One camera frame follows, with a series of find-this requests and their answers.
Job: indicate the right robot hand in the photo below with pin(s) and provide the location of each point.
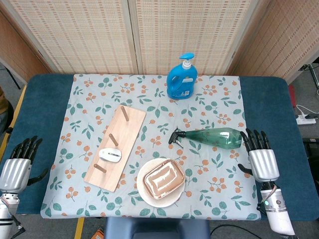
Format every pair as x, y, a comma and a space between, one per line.
264, 164

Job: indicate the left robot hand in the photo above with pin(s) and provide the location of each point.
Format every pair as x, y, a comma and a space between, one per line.
15, 170

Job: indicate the green spray bottle black trigger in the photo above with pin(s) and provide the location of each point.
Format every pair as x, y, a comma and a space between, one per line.
214, 138

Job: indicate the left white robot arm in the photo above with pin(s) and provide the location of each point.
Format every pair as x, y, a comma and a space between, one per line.
6, 214

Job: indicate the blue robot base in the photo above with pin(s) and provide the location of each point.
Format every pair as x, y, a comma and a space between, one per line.
157, 227

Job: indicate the blue pump detergent bottle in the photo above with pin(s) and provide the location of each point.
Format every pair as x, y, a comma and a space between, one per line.
182, 79

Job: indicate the floral leaf tablecloth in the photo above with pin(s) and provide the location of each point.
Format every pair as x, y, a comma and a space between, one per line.
211, 179

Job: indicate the white power strip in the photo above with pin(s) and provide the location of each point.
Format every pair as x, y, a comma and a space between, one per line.
305, 121

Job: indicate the white computer mouse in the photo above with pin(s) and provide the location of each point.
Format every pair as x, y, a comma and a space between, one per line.
110, 155

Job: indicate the brown rectangular dish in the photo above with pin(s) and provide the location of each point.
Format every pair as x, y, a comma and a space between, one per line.
163, 178

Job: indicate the wooden peg board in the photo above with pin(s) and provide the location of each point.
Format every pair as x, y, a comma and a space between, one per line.
115, 149

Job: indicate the orange box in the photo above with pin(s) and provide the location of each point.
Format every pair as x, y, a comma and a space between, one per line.
97, 234

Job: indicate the cream round plate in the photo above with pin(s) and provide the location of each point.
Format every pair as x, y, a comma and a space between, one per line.
159, 196

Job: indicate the woven folding screen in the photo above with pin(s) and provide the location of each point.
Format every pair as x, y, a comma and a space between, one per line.
149, 35

